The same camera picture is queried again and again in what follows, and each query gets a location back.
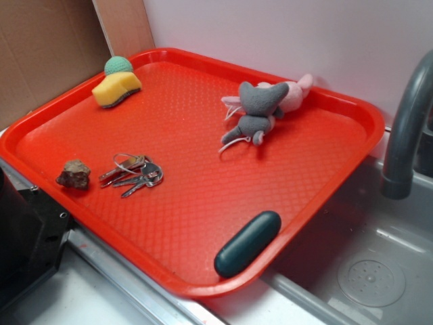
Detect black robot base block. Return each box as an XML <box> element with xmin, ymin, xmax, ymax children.
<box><xmin>1</xmin><ymin>171</ymin><xmax>72</xmax><ymax>311</ymax></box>

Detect yellow sponge with scouring pad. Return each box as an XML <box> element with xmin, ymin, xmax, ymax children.
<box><xmin>92</xmin><ymin>72</ymin><xmax>142</xmax><ymax>108</ymax></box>

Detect red plastic tray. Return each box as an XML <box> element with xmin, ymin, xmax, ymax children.
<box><xmin>1</xmin><ymin>49</ymin><xmax>385</xmax><ymax>298</ymax></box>

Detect grey and pink plush toy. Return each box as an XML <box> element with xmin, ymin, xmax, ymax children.
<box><xmin>219</xmin><ymin>74</ymin><xmax>314</xmax><ymax>153</ymax></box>

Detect dark green oblong case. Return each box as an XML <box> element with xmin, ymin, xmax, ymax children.
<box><xmin>214</xmin><ymin>211</ymin><xmax>282</xmax><ymax>278</ymax></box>

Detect bunch of silver keys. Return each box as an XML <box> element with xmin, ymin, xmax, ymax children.
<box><xmin>98</xmin><ymin>153</ymin><xmax>164</xmax><ymax>198</ymax></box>

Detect green crocheted ball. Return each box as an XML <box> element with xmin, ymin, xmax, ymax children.
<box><xmin>104</xmin><ymin>56</ymin><xmax>134</xmax><ymax>76</ymax></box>

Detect brown rock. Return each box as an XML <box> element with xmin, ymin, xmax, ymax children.
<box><xmin>55</xmin><ymin>159</ymin><xmax>91</xmax><ymax>190</ymax></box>

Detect grey plastic sink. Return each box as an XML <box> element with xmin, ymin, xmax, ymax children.
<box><xmin>203</xmin><ymin>139</ymin><xmax>432</xmax><ymax>324</ymax></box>

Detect grey faucet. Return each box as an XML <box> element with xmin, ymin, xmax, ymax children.
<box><xmin>380</xmin><ymin>51</ymin><xmax>432</xmax><ymax>200</ymax></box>

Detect brown cardboard panel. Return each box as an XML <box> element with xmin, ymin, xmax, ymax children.
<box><xmin>1</xmin><ymin>1</ymin><xmax>110</xmax><ymax>129</ymax></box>

